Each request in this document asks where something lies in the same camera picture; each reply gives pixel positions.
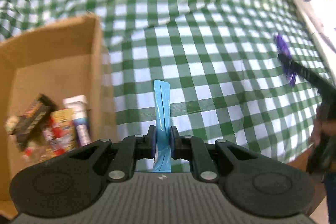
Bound purple snack wrapper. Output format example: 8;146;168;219
273;34;297;87

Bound light blue snack stick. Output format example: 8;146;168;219
153;80;171;173

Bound white purple sachet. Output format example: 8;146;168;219
63;95;92;147

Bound red spicy snack packet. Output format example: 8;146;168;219
43;109;76;156

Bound dark brown chocolate bar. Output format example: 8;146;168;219
13;94;56;151

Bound open cardboard box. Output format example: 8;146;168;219
1;13;118;223

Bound clear rice puff snack pack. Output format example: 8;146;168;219
4;115;19;135

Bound green checkered sofa cover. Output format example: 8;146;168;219
1;0;330;162

